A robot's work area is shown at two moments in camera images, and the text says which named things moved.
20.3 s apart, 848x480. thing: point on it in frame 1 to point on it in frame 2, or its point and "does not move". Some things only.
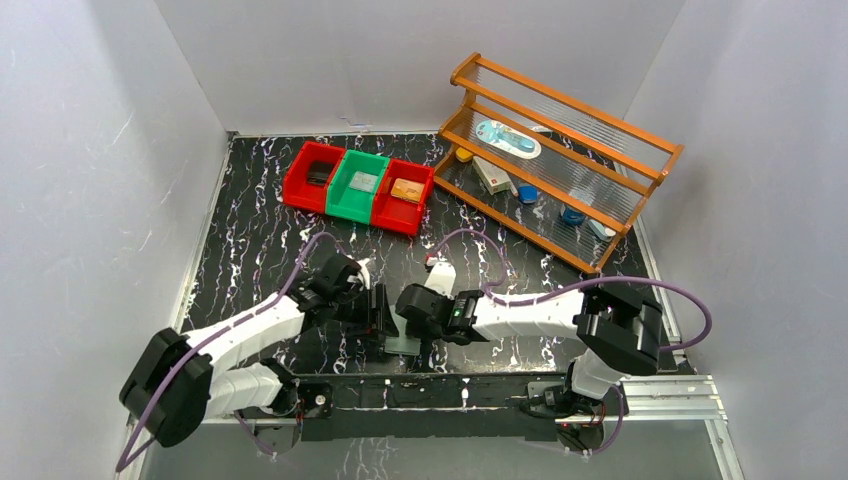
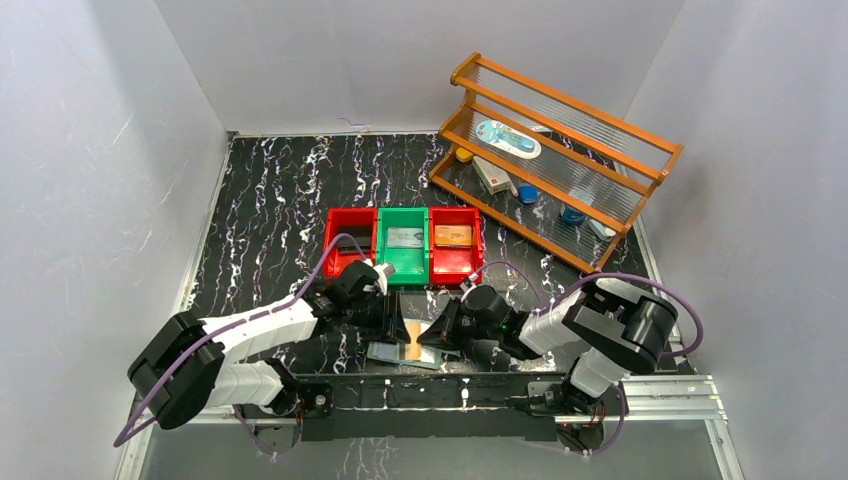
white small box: [496, 180] does not move
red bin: [297, 191] to [359, 222]
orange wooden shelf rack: [563, 178] does not move
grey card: [363, 181] to [404, 237]
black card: [319, 173] to [362, 236]
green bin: [350, 202] to [403, 239]
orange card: [410, 191] to [453, 236]
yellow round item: [463, 155] does not move
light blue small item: [600, 230] does not move
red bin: [393, 212] to [455, 243]
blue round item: [528, 193] does not move
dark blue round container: [572, 216] does not move
